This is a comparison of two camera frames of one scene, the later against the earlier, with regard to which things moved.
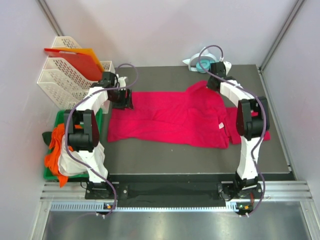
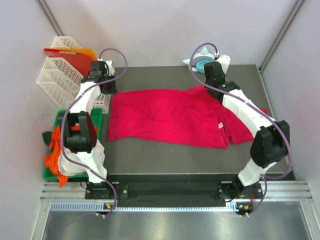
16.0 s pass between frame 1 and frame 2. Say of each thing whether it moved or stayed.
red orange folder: stayed
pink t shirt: stayed
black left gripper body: moved
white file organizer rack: stayed
